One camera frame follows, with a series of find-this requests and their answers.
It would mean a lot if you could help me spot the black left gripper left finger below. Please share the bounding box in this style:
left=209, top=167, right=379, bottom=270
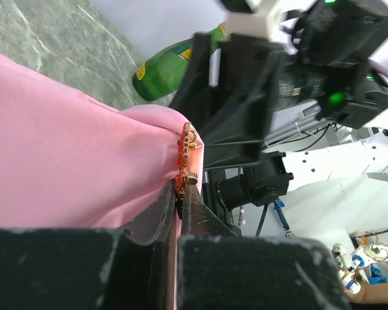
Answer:
left=0, top=180, right=176, bottom=309

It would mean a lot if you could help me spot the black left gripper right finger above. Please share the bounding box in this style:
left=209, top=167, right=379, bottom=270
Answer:
left=177, top=185, right=350, bottom=309

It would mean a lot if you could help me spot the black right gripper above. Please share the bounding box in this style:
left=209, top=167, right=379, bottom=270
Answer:
left=169, top=33, right=320, bottom=170

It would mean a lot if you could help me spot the red maple leaf brooch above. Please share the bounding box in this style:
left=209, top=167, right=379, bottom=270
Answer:
left=175, top=122, right=200, bottom=219

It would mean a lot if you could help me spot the pink t-shirt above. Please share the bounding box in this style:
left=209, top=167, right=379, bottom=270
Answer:
left=0, top=54, right=204, bottom=229

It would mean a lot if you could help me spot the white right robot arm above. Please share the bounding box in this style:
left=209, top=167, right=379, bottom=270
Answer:
left=171, top=1, right=388, bottom=211

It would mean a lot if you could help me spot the green glass bottle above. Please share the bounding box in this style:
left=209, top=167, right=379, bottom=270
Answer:
left=131, top=21, right=230, bottom=103

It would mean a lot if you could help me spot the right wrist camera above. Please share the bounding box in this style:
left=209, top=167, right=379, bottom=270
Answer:
left=222, top=0, right=388, bottom=130

